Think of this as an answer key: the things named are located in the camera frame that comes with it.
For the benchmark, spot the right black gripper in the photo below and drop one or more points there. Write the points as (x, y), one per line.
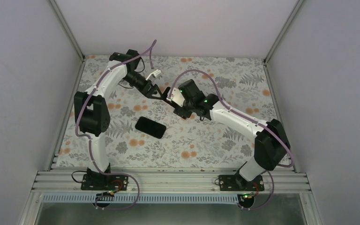
(184, 114)

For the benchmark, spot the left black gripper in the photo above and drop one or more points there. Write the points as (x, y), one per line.
(153, 90)

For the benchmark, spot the black phone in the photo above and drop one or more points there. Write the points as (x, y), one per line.
(150, 127)

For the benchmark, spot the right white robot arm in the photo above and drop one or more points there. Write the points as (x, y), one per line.
(270, 140)

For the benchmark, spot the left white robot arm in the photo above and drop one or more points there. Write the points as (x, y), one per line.
(92, 117)

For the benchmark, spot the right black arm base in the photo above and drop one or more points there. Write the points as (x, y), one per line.
(237, 183)

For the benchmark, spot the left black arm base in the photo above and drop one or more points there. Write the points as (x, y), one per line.
(98, 182)

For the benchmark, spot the floral patterned table mat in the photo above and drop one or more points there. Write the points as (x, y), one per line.
(197, 143)

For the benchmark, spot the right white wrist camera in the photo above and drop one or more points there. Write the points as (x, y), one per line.
(175, 96)

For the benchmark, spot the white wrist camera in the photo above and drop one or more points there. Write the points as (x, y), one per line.
(154, 74)
(175, 96)

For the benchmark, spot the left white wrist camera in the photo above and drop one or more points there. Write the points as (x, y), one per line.
(154, 74)

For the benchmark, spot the aluminium mounting rail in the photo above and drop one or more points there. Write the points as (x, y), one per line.
(175, 182)

